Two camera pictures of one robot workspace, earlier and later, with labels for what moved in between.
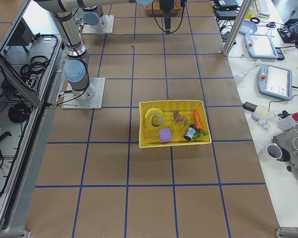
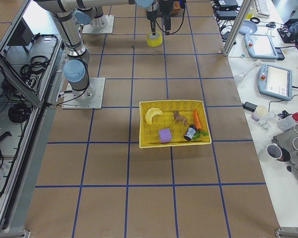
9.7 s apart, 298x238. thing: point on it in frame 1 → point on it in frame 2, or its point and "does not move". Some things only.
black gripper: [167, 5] does not move
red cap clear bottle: [285, 124] does not move
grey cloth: [295, 141] does not move
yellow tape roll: [151, 112] → [154, 40]
